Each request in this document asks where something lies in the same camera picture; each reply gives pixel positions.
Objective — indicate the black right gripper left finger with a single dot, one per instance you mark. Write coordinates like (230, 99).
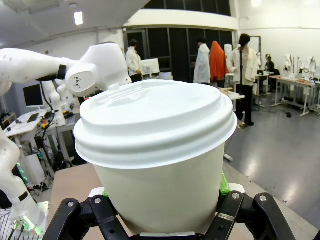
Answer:
(82, 220)

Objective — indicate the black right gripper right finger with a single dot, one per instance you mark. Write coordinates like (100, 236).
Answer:
(250, 220)

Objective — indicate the white paper cup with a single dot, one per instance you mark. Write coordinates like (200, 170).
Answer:
(160, 195)

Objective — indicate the white plastic cup lid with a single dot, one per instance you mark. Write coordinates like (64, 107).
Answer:
(155, 120)

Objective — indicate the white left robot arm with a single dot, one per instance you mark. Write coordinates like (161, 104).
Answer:
(100, 67)

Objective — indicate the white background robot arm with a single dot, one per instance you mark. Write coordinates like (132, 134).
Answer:
(53, 100)

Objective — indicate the yellow emergency stop box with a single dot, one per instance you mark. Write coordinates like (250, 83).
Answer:
(45, 124)

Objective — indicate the cluttered white desk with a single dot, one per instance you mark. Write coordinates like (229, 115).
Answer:
(22, 125)

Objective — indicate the white side table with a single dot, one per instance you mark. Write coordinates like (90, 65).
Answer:
(236, 96)

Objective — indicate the brown cardboard sheets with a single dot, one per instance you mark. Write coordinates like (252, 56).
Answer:
(225, 90)

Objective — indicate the computer monitor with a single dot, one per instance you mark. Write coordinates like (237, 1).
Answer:
(33, 95)

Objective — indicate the grey-framed lab table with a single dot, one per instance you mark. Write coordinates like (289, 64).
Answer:
(297, 83)

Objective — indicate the black tripod pole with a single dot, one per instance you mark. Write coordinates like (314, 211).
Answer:
(241, 72)

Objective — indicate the person in white jacket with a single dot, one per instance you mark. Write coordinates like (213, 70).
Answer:
(246, 67)

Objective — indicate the seated person dark clothes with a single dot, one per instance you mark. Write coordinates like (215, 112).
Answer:
(269, 66)

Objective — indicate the person in orange hooded cloak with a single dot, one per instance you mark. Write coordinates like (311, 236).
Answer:
(218, 62)

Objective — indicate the small white background robot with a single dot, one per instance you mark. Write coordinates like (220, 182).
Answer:
(288, 63)
(308, 66)

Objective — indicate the person in white hooded coat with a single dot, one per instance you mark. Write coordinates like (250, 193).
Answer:
(202, 65)

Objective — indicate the short-haired person white coat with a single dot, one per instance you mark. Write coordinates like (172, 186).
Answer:
(133, 62)

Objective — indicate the rectangular ceiling light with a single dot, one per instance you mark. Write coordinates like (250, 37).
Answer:
(78, 18)

